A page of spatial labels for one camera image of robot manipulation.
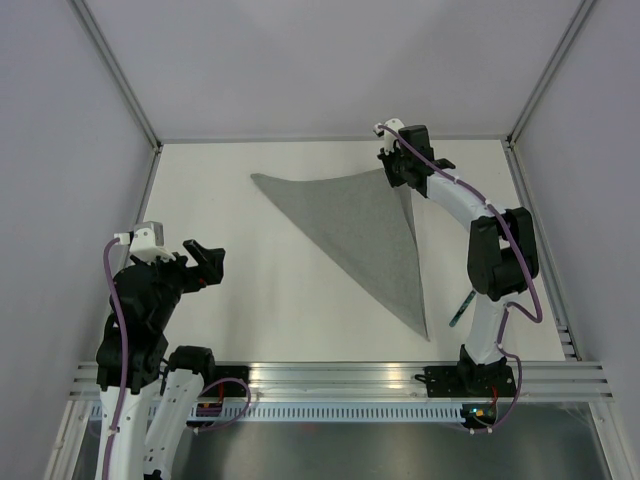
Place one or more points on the left aluminium frame post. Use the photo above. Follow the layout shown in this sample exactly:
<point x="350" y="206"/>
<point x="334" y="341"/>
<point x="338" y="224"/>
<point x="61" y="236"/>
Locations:
<point x="100" y="44"/>

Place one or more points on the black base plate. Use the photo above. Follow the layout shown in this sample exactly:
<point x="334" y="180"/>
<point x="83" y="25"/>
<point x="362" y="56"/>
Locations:
<point x="456" y="383"/>
<point x="227" y="382"/>

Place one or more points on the right aluminium frame post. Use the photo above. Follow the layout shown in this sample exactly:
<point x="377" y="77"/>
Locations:
<point x="559" y="55"/>

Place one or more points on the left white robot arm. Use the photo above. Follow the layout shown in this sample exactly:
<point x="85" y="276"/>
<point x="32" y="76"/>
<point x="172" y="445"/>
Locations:
<point x="147" y="394"/>

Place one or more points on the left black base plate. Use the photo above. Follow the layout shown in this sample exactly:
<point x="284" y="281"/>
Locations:
<point x="227" y="382"/>

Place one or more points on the aluminium mounting rail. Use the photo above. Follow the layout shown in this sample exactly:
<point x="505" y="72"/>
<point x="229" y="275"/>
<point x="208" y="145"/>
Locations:
<point x="543" y="381"/>

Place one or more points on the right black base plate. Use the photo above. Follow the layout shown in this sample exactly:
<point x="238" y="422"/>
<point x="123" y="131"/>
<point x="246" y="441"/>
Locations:
<point x="456" y="383"/>

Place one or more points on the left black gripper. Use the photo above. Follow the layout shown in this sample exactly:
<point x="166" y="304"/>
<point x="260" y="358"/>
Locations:
<point x="210" y="262"/>

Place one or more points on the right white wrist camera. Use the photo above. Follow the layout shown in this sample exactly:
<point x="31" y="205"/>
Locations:
<point x="388" y="131"/>

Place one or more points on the white slotted cable duct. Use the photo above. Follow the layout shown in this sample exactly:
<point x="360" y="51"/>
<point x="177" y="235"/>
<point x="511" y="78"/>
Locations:
<point x="336" y="412"/>

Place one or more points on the aluminium frame post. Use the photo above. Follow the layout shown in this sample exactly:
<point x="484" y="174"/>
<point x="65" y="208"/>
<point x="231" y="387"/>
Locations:
<point x="100" y="44"/>
<point x="559" y="55"/>

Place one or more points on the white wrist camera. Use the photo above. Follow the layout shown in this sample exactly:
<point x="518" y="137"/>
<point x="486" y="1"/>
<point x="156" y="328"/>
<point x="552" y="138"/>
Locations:
<point x="146" y="242"/>
<point x="388" y="131"/>

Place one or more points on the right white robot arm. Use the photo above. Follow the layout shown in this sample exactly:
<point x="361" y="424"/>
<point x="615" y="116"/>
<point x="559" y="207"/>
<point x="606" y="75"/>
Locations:
<point x="502" y="262"/>

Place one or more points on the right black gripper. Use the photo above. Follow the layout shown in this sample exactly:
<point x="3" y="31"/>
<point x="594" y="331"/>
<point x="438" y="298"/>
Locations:
<point x="393" y="179"/>

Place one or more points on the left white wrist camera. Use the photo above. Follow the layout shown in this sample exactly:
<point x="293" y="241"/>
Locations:
<point x="146" y="242"/>

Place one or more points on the grey cloth napkin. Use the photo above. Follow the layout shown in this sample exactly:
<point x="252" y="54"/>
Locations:
<point x="366" y="227"/>

